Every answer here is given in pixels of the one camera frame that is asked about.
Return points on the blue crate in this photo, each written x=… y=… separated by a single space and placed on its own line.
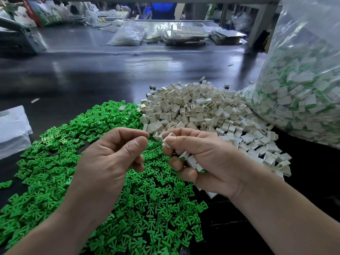
x=162 y=10

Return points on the stack of clear flat bags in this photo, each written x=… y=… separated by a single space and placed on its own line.
x=14 y=131

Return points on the person's right forearm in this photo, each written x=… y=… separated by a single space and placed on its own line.
x=289 y=220

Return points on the grey metal slanted post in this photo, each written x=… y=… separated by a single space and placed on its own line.
x=263 y=18

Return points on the small green plastic part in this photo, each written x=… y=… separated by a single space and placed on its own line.
x=5 y=184

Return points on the clear plastic bag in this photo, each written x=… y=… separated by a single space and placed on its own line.
x=303 y=93

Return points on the grey heat sealer machine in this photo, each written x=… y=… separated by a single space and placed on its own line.
x=22 y=37

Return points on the person's left forearm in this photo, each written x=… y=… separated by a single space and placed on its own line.
x=40 y=236

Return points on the pile of green plastic clips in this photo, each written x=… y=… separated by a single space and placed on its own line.
x=45 y=164

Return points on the small white plastic part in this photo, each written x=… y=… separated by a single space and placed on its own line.
x=168 y=139
x=192 y=162

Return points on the small clear bag of parts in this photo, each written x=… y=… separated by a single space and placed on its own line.
x=126 y=36

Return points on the person's left hand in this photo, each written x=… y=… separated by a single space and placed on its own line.
x=106 y=172

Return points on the person's right hand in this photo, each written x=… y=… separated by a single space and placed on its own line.
x=220 y=159

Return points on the pile of white plastic caps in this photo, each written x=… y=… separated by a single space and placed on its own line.
x=212 y=106

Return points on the grey metal horizontal bar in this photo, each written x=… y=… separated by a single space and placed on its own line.
x=159 y=0

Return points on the dark flat tray stack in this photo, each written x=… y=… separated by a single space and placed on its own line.
x=228 y=36

